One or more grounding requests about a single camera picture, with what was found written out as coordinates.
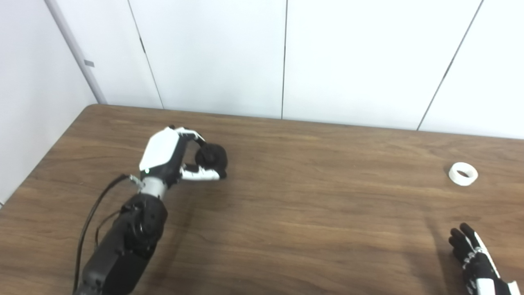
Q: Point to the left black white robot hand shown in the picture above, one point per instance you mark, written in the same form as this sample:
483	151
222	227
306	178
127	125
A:
161	153

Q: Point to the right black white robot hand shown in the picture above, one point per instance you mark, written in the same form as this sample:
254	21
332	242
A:
479	266

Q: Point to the round black part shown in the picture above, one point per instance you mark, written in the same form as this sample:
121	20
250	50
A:
213	157

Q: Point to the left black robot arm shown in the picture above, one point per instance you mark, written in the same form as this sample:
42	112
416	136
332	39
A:
127	241

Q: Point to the grey wall corner strip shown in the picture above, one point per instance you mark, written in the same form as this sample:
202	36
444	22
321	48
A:
73	49

